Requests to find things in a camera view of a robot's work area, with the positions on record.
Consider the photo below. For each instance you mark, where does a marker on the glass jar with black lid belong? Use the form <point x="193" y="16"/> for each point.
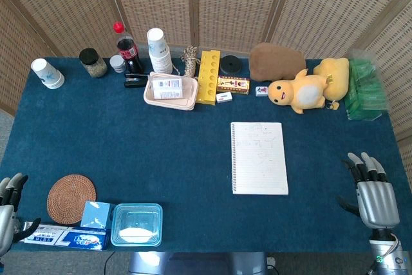
<point x="93" y="62"/>

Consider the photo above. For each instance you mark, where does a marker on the clear blue plastic container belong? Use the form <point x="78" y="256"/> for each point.
<point x="137" y="224"/>

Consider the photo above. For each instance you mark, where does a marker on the mahjong tile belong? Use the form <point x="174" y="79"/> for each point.
<point x="261" y="91"/>

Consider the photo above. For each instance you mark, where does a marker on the blue white toothpaste box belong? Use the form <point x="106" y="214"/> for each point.
<point x="66" y="237"/>

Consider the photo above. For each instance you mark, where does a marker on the beige plastic tray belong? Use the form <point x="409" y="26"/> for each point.
<point x="170" y="91"/>

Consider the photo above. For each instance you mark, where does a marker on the single white paper cup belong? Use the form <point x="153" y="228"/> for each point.
<point x="47" y="73"/>

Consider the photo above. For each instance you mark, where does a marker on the yellow block with holes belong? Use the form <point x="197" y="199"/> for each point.
<point x="208" y="76"/>

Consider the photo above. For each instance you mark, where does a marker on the woven bamboo folding screen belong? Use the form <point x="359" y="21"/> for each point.
<point x="238" y="1"/>

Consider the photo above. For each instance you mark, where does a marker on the dark blue table cloth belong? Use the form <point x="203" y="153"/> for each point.
<point x="154" y="146"/>

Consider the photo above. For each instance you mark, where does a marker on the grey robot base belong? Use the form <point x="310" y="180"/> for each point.
<point x="198" y="262"/>

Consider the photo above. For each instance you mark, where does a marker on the stack of white paper cups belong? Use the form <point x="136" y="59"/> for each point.
<point x="159" y="52"/>

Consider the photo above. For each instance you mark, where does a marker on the white medicine box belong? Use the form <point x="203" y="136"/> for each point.
<point x="167" y="88"/>

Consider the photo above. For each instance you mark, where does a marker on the red yellow patterned box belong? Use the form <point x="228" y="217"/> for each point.
<point x="233" y="84"/>

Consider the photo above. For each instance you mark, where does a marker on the yellow plush cushion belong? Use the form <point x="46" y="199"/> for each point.
<point x="335" y="75"/>

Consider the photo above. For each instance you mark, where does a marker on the black stapler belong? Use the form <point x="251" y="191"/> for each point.
<point x="135" y="80"/>

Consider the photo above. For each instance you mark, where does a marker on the black round disc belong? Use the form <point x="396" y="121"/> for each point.
<point x="231" y="63"/>

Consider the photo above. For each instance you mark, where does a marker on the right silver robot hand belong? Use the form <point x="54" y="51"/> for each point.
<point x="377" y="201"/>

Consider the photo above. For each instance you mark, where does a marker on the green packets in clear holder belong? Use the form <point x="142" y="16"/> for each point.
<point x="365" y="88"/>

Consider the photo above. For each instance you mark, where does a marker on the yellow duck plush toy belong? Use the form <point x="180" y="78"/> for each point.
<point x="300" y="91"/>

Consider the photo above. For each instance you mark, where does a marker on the light blue card box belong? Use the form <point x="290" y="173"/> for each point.
<point x="95" y="214"/>

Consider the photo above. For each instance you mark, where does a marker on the brown plush toy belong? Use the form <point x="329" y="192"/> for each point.
<point x="275" y="62"/>

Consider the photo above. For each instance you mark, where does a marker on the cola bottle with red cap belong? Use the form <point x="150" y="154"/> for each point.
<point x="129" y="50"/>

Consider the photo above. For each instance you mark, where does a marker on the white spiral notebook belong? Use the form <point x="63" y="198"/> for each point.
<point x="259" y="158"/>

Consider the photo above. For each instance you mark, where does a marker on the small white red box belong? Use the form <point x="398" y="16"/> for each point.
<point x="224" y="97"/>

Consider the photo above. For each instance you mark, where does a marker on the round woven rattan coaster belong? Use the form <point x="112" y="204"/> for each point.
<point x="71" y="199"/>

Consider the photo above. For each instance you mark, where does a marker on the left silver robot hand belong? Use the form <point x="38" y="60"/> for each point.
<point x="5" y="220"/>

